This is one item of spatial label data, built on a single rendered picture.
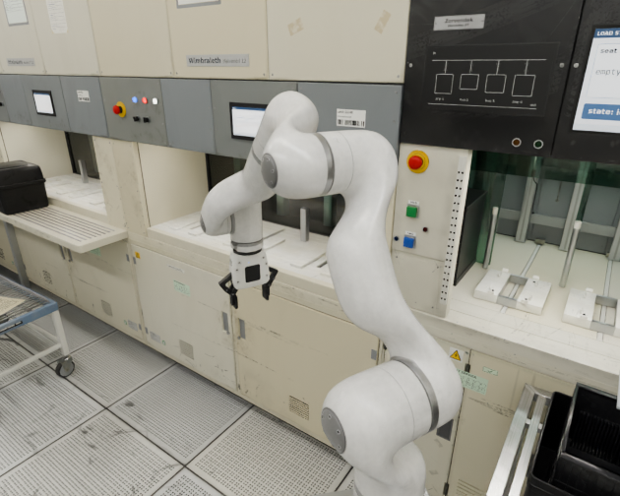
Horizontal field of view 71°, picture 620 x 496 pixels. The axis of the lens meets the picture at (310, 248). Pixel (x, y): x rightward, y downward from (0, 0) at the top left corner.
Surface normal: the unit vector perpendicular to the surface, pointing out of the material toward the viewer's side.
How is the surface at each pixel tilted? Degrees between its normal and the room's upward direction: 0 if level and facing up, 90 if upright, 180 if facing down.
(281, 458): 0
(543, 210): 90
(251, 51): 90
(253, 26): 90
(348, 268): 74
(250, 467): 0
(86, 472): 0
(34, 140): 90
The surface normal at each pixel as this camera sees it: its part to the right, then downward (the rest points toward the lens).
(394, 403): 0.33, -0.47
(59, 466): 0.00, -0.92
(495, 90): -0.57, 0.32
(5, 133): 0.82, 0.22
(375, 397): 0.15, -0.67
